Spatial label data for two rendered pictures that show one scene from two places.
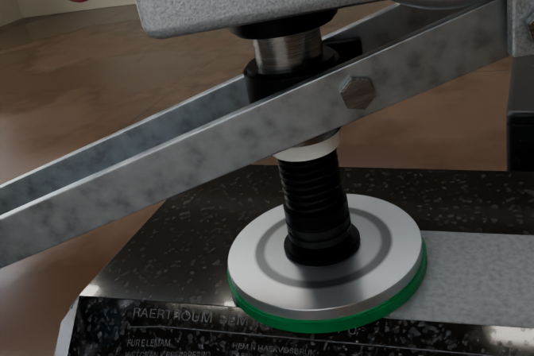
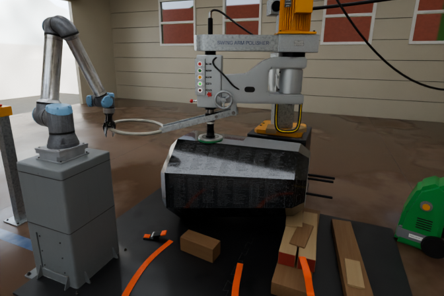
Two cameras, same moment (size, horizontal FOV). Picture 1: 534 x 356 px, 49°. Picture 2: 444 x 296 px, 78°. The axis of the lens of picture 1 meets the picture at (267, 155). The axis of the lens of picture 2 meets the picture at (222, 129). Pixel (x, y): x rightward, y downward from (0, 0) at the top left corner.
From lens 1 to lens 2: 1.81 m
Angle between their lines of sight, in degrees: 12
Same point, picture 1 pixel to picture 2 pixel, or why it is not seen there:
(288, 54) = (210, 111)
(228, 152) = (201, 120)
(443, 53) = (224, 114)
